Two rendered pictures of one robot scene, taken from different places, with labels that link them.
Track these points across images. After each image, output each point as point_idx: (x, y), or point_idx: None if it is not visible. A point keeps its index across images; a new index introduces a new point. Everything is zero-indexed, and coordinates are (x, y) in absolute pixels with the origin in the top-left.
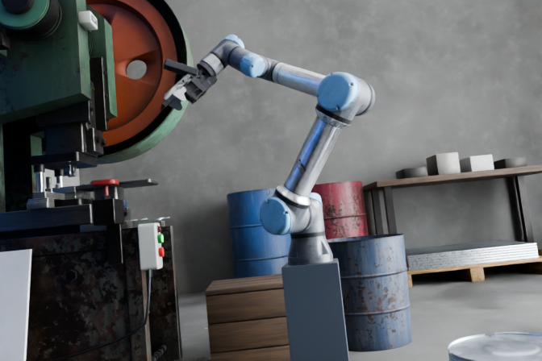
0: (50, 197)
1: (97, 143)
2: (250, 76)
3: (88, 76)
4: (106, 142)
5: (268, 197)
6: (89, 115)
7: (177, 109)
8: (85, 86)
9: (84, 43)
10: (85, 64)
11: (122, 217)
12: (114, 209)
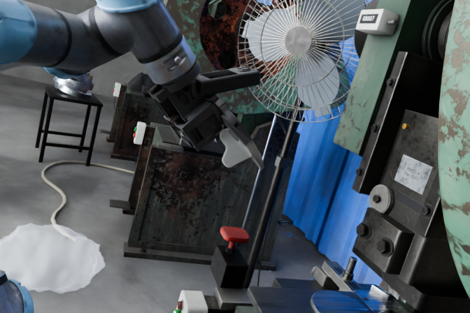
0: (328, 273)
1: (366, 238)
2: (69, 78)
3: (364, 117)
4: (383, 247)
5: (19, 285)
6: (355, 181)
7: (231, 165)
8: (347, 133)
9: (375, 62)
10: (365, 97)
11: (218, 279)
12: (214, 256)
